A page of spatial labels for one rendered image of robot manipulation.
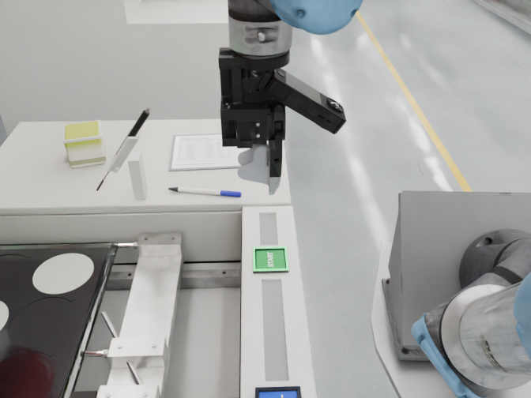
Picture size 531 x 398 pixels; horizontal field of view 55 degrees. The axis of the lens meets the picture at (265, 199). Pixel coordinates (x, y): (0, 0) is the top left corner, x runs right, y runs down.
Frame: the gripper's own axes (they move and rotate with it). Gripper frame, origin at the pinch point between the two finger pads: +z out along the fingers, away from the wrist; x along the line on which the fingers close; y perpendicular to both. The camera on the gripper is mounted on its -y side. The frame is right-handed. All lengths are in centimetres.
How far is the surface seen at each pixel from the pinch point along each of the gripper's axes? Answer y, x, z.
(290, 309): -1.8, 10.3, 14.6
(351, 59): -80, -345, 111
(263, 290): 2.0, 5.9, 15.0
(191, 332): 14.4, 2.3, 28.7
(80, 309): 31.2, 4.0, 20.7
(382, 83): -95, -296, 111
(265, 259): 1.6, 0.0, 14.2
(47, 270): 39.4, -5.4, 20.7
